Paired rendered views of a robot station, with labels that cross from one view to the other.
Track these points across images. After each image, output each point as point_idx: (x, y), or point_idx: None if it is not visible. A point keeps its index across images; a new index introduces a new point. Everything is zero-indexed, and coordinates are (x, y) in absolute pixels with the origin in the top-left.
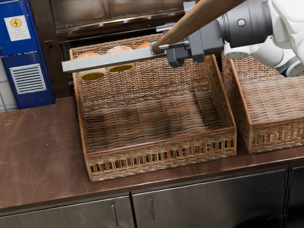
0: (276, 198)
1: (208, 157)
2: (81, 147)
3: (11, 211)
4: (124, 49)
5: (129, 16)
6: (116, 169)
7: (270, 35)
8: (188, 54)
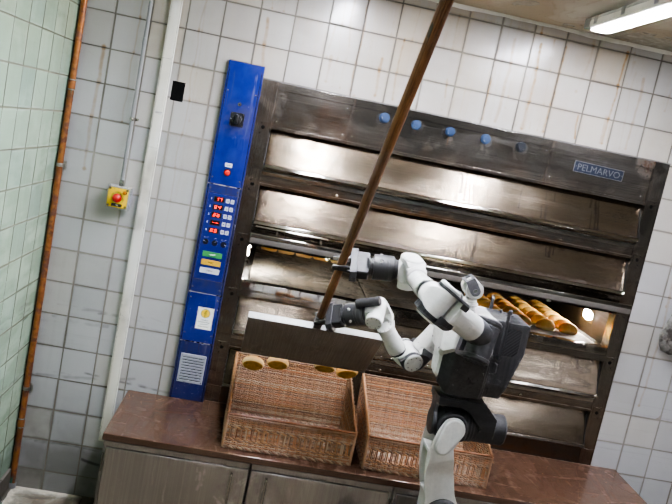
0: None
1: (326, 459)
2: (218, 428)
3: (144, 448)
4: None
5: None
6: (247, 440)
7: None
8: (340, 320)
